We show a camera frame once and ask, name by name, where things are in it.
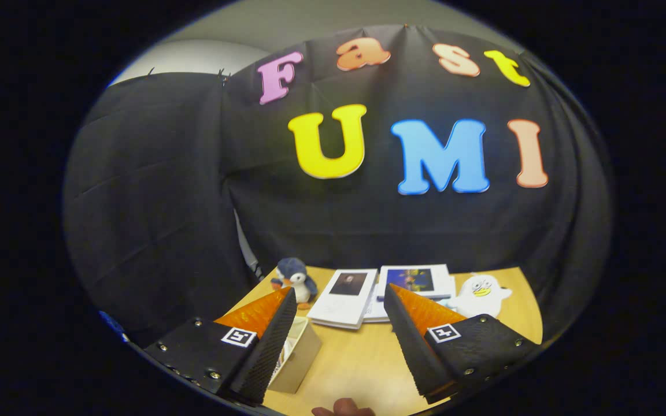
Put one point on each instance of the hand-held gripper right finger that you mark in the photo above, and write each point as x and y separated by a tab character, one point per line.
414	346

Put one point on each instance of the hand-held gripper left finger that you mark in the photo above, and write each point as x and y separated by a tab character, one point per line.
269	346

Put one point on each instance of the beige fabric storage box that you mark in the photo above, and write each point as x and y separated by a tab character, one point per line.
304	358

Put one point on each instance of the plain white book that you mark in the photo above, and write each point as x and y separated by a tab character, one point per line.
374	312

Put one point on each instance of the blue picture cover book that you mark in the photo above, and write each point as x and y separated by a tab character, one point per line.
417	280

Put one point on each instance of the blue penguin plush toy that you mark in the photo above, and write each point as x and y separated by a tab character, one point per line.
297	280

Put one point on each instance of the white duck plush toy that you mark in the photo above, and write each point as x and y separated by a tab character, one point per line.
480	297

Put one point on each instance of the white portrait cover book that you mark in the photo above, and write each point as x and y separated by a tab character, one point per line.
344	300

